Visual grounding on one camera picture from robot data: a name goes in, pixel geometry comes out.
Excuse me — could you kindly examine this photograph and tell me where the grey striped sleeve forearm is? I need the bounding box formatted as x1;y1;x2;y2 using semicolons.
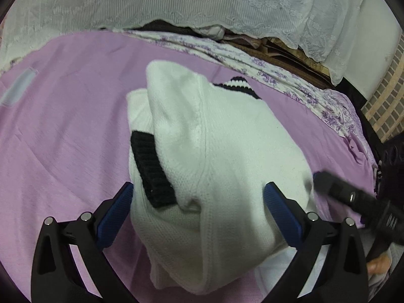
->
368;243;403;300

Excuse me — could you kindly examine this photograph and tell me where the white lace mosquito net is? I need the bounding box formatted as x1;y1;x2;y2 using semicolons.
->
1;0;363;84

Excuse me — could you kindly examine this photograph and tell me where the white sweater with black stripes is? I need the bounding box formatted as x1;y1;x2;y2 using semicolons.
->
127;60;314;295

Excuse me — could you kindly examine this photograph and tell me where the brown woven bed mat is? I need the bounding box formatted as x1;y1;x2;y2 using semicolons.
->
221;34;334;89

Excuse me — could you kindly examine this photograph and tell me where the floral purple white bedsheet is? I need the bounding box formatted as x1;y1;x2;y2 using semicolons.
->
113;30;377;167

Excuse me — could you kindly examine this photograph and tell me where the person's right hand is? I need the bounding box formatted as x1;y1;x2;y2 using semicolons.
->
366;255;391;275

